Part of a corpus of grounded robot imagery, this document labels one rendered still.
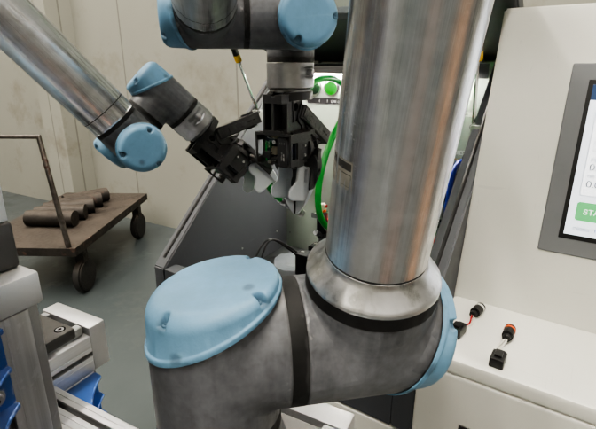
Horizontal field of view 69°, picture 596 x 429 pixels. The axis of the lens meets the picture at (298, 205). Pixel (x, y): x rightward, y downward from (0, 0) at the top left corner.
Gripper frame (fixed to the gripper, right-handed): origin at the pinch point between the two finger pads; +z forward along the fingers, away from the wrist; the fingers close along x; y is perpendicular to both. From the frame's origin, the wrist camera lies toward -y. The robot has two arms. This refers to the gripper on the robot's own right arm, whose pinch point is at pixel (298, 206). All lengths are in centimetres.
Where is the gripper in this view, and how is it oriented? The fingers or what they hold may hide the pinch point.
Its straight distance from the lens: 78.3
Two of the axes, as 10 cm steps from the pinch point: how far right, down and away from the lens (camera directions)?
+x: 8.3, 1.7, -5.3
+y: -5.6, 2.5, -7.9
